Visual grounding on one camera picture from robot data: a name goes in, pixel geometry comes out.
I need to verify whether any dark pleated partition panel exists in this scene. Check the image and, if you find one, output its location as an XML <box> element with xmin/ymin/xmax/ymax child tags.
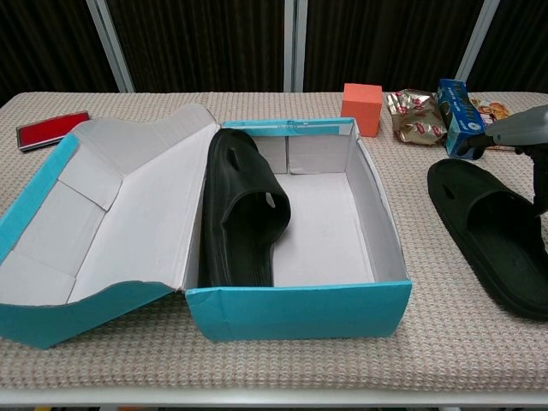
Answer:
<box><xmin>106</xmin><ymin>0</ymin><xmax>287</xmax><ymax>93</ymax></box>
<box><xmin>0</xmin><ymin>0</ymin><xmax>119</xmax><ymax>104</ymax></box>
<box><xmin>468</xmin><ymin>0</ymin><xmax>548</xmax><ymax>93</ymax></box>
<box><xmin>304</xmin><ymin>0</ymin><xmax>483</xmax><ymax>92</ymax></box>

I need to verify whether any beige woven tablecloth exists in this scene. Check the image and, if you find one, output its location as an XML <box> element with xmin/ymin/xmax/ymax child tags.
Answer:
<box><xmin>0</xmin><ymin>90</ymin><xmax>548</xmax><ymax>393</ymax></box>

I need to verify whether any orange foam cube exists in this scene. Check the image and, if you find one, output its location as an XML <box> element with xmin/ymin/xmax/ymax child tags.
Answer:
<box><xmin>340</xmin><ymin>83</ymin><xmax>383</xmax><ymax>137</ymax></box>

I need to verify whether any yellow orange snack packet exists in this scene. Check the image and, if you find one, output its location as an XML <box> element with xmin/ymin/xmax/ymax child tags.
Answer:
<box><xmin>468</xmin><ymin>97</ymin><xmax>521</xmax><ymax>152</ymax></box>

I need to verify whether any blue cling wrap box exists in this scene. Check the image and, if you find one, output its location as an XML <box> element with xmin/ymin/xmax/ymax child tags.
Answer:
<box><xmin>436</xmin><ymin>78</ymin><xmax>489</xmax><ymax>158</ymax></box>

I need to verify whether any red stamp pad case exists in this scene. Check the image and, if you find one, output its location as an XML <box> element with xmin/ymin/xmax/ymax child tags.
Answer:
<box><xmin>15</xmin><ymin>110</ymin><xmax>90</xmax><ymax>152</ymax></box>

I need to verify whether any gold foil snack bag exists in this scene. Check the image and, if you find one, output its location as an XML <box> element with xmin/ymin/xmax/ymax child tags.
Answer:
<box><xmin>385</xmin><ymin>88</ymin><xmax>449</xmax><ymax>147</ymax></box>

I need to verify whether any black rubber slipper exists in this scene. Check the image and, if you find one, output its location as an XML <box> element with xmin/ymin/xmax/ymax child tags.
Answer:
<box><xmin>427</xmin><ymin>158</ymin><xmax>548</xmax><ymax>322</ymax></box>
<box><xmin>197</xmin><ymin>127</ymin><xmax>292</xmax><ymax>289</ymax></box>

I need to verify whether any light blue cardboard shoe box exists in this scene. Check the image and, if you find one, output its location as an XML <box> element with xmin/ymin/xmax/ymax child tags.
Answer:
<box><xmin>0</xmin><ymin>104</ymin><xmax>414</xmax><ymax>350</ymax></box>

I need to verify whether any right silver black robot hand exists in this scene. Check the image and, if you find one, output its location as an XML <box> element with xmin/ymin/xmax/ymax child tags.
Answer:
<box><xmin>456</xmin><ymin>104</ymin><xmax>548</xmax><ymax>253</ymax></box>

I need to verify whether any grey metal partition post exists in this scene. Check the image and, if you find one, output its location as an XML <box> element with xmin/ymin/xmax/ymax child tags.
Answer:
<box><xmin>456</xmin><ymin>0</ymin><xmax>502</xmax><ymax>92</ymax></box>
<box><xmin>283</xmin><ymin>0</ymin><xmax>308</xmax><ymax>92</ymax></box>
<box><xmin>85</xmin><ymin>0</ymin><xmax>136</xmax><ymax>93</ymax></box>

